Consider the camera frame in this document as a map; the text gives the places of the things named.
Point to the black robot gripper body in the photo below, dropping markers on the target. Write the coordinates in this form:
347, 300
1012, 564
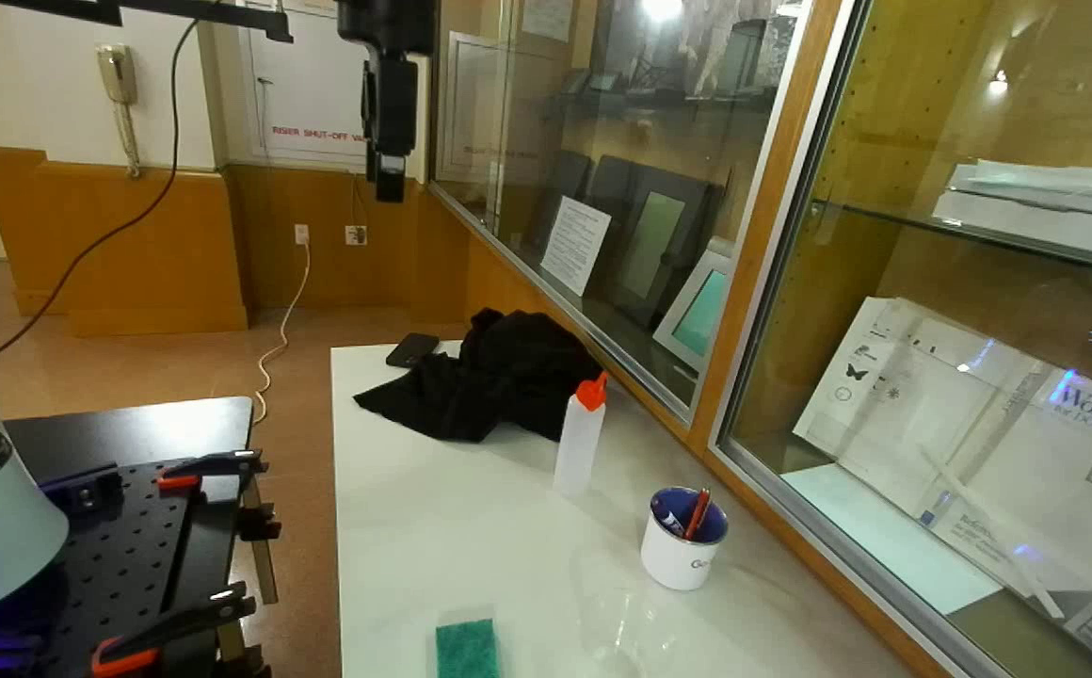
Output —
395, 31

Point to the orange bottle cap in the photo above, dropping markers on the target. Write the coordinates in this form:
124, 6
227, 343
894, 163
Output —
594, 394

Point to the translucent white squeeze bottle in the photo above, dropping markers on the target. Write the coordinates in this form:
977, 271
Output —
577, 445

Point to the white placard in showcase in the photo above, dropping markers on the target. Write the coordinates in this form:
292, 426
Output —
575, 241

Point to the black smartphone on table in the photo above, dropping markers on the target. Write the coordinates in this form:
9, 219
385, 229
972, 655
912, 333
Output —
412, 347

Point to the black cloth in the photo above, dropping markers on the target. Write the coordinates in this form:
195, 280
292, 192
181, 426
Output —
509, 369

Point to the teal framed picture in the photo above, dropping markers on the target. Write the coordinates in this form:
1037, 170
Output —
691, 320

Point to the red pen in cup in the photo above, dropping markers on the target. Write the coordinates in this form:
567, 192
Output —
697, 515

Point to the black perforated mounting board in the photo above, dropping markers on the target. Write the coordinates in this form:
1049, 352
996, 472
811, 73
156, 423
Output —
130, 550

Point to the white cup blue interior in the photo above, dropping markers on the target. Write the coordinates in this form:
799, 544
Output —
668, 558

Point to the green sponge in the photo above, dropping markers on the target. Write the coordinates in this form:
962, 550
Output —
470, 648

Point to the white booklet in showcase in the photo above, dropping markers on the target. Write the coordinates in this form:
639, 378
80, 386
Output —
977, 442

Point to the wall telephone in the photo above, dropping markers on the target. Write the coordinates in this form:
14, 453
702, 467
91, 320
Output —
117, 77

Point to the orange-handled clamp rear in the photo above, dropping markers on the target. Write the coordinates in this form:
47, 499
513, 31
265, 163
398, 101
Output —
189, 472

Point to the orange-handled clamp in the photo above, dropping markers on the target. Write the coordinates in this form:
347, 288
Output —
141, 648
189, 472

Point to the orange-handled clamp front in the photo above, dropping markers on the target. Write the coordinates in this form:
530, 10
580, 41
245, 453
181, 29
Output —
141, 648

